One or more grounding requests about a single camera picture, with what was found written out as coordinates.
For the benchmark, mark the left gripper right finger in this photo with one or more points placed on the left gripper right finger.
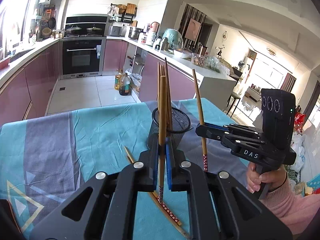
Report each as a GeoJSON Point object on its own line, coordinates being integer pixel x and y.
{"type": "Point", "coordinates": [219, 206]}

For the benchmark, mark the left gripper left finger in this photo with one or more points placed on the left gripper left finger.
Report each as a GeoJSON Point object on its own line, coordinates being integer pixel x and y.
{"type": "Point", "coordinates": [104, 207]}

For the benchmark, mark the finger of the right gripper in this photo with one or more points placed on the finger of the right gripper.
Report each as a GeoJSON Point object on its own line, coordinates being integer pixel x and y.
{"type": "Point", "coordinates": [214, 130]}
{"type": "Point", "coordinates": [228, 143]}

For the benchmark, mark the black mesh pen holder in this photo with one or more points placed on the black mesh pen holder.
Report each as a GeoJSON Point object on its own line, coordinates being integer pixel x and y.
{"type": "Point", "coordinates": [180, 124]}

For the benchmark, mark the pink sleeve right forearm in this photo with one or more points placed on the pink sleeve right forearm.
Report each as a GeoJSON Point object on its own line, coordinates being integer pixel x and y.
{"type": "Point", "coordinates": [295, 211]}

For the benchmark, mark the kitchen window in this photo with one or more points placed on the kitchen window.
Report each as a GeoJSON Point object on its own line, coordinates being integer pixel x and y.
{"type": "Point", "coordinates": [12, 20]}

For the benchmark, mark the right hand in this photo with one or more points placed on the right hand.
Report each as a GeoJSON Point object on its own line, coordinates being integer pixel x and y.
{"type": "Point", "coordinates": [274, 178]}

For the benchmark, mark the clear plastic bag greens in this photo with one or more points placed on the clear plastic bag greens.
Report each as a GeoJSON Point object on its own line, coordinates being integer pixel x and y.
{"type": "Point", "coordinates": [214, 64]}

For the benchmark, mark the glass jar with food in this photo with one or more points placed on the glass jar with food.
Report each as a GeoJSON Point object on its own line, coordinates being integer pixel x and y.
{"type": "Point", "coordinates": [197, 60]}

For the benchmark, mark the blue grey tablecloth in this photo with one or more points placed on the blue grey tablecloth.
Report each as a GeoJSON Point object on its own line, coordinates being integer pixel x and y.
{"type": "Point", "coordinates": [44, 160]}

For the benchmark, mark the dark soy sauce bottle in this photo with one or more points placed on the dark soy sauce bottle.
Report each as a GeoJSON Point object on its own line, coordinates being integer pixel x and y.
{"type": "Point", "coordinates": [124, 85]}

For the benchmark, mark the yellow oil bottle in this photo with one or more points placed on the yellow oil bottle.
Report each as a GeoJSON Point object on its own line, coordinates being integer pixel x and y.
{"type": "Point", "coordinates": [118, 79]}

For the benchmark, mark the pink kettle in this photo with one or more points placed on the pink kettle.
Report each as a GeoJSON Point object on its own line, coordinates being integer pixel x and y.
{"type": "Point", "coordinates": [154, 27]}

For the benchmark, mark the steel stock pot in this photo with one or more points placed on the steel stock pot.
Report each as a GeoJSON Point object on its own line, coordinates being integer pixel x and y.
{"type": "Point", "coordinates": [134, 33]}

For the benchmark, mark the black built-in oven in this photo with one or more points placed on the black built-in oven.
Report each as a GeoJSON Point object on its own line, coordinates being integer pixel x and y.
{"type": "Point", "coordinates": [82, 56]}

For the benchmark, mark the pink bowl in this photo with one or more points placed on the pink bowl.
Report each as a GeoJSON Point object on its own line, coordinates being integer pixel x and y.
{"type": "Point", "coordinates": [4, 63]}

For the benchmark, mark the black range hood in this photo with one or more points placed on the black range hood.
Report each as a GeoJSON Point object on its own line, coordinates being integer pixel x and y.
{"type": "Point", "coordinates": [85, 25]}

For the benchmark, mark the hanging frying pan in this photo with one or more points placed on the hanging frying pan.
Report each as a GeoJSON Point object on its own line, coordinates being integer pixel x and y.
{"type": "Point", "coordinates": [52, 22]}

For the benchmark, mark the pink wall picture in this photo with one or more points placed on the pink wall picture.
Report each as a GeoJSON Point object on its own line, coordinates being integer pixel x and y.
{"type": "Point", "coordinates": [192, 30]}

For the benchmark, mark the wall spice rack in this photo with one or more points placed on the wall spice rack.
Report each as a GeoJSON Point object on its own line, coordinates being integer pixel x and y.
{"type": "Point", "coordinates": [122, 13]}

